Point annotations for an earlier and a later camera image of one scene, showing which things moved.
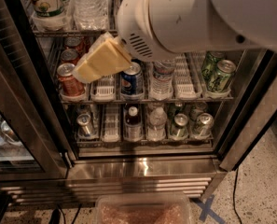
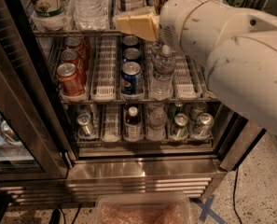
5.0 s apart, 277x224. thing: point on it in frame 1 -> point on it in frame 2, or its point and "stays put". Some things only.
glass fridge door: (27, 133) stays put
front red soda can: (69, 86) stays put
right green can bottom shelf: (202, 127) stays put
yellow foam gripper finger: (108, 54) -> (145, 26)
